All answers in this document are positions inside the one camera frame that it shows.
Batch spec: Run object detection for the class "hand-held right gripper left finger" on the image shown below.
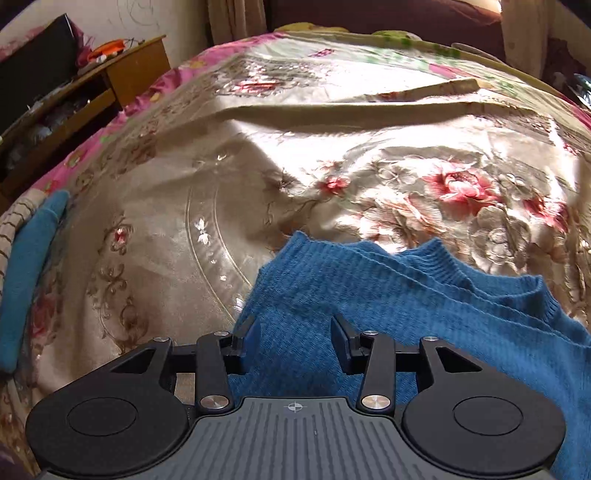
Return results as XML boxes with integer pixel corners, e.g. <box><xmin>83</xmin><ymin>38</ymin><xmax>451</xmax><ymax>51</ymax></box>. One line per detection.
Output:
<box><xmin>108</xmin><ymin>316</ymin><xmax>262</xmax><ymax>412</ymax></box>

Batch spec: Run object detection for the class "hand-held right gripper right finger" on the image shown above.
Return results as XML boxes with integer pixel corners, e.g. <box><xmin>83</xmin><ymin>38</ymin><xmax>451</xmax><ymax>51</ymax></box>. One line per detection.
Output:
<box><xmin>331</xmin><ymin>314</ymin><xmax>485</xmax><ymax>411</ymax></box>

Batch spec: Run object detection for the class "blue striped knit sweater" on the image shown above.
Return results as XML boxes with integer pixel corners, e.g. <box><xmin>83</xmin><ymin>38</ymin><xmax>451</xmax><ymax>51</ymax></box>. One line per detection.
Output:
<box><xmin>226</xmin><ymin>231</ymin><xmax>591</xmax><ymax>480</ymax></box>

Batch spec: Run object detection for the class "floral satin bedspread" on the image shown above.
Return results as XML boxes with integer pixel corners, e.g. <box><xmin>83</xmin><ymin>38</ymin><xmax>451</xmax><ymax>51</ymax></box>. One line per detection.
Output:
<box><xmin>0</xmin><ymin>30</ymin><xmax>591</xmax><ymax>480</ymax></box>

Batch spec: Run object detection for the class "teal folded cloth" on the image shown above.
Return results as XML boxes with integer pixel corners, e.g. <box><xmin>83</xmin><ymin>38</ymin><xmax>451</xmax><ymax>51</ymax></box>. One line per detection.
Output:
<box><xmin>0</xmin><ymin>189</ymin><xmax>71</xmax><ymax>376</ymax></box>

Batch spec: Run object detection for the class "pink floral bed sheet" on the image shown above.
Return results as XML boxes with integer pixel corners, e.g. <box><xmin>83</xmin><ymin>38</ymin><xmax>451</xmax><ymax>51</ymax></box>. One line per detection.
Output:
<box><xmin>32</xmin><ymin>39</ymin><xmax>259</xmax><ymax>199</ymax></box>

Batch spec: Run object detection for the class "beige striped cloth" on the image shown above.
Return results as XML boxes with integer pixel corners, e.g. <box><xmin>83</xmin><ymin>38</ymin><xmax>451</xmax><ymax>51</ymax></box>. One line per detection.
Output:
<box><xmin>0</xmin><ymin>191</ymin><xmax>48</xmax><ymax>282</ymax></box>

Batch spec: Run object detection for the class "wooden nightstand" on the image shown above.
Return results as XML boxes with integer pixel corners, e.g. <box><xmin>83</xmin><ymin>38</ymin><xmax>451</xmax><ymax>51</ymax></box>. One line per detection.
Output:
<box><xmin>0</xmin><ymin>35</ymin><xmax>172</xmax><ymax>210</ymax></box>

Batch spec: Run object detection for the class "beige curtain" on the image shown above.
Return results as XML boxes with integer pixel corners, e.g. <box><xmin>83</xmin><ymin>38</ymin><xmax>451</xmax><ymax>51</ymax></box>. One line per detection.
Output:
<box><xmin>501</xmin><ymin>0</ymin><xmax>551</xmax><ymax>80</ymax></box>
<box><xmin>207</xmin><ymin>0</ymin><xmax>269</xmax><ymax>47</ymax></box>

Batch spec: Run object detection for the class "orange item on nightstand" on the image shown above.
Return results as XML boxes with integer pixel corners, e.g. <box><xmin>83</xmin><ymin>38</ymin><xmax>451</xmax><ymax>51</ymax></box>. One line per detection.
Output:
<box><xmin>87</xmin><ymin>40</ymin><xmax>128</xmax><ymax>62</ymax></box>

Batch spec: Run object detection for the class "pink cloth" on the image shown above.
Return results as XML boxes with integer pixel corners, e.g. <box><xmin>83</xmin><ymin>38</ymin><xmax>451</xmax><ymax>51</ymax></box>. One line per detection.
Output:
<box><xmin>68</xmin><ymin>26</ymin><xmax>99</xmax><ymax>71</ymax></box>

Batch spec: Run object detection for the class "black flat panel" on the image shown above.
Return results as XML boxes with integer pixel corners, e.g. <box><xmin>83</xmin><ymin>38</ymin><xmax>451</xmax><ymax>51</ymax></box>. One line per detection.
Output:
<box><xmin>0</xmin><ymin>13</ymin><xmax>83</xmax><ymax>136</ymax></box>

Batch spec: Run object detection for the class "dark red cloth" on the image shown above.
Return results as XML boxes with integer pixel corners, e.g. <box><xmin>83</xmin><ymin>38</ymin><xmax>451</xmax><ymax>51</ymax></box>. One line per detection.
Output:
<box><xmin>547</xmin><ymin>36</ymin><xmax>591</xmax><ymax>93</ymax></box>

